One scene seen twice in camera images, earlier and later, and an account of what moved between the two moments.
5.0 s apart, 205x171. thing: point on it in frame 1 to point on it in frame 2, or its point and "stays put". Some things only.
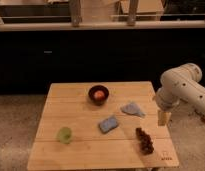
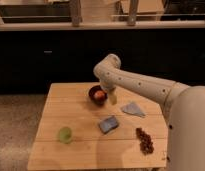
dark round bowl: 98,94 stays put
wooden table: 101,125 stays put
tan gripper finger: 164,118 to 113,96
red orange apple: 99,94 stays put
